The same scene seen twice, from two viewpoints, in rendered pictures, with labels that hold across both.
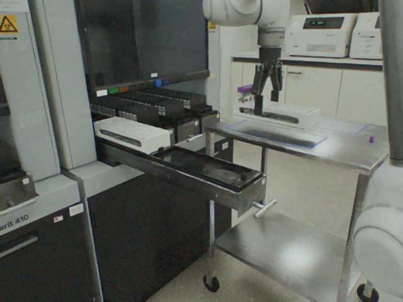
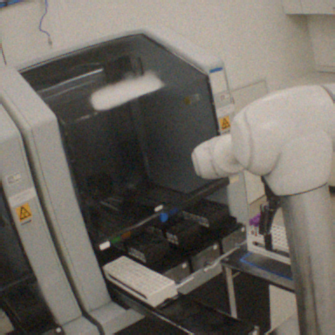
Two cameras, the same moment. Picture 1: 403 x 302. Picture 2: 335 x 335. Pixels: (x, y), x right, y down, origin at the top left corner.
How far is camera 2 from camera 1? 0.63 m
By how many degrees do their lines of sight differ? 14
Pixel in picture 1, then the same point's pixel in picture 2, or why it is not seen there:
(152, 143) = (156, 297)
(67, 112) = (78, 267)
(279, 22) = not seen: hidden behind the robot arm
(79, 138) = (91, 287)
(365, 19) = not seen: outside the picture
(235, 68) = not seen: hidden behind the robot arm
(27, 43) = (38, 222)
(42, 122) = (59, 280)
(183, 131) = (200, 260)
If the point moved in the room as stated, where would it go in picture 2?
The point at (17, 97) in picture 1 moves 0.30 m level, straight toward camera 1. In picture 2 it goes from (39, 264) to (50, 311)
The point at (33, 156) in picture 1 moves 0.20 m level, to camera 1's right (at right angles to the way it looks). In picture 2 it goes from (58, 306) to (111, 309)
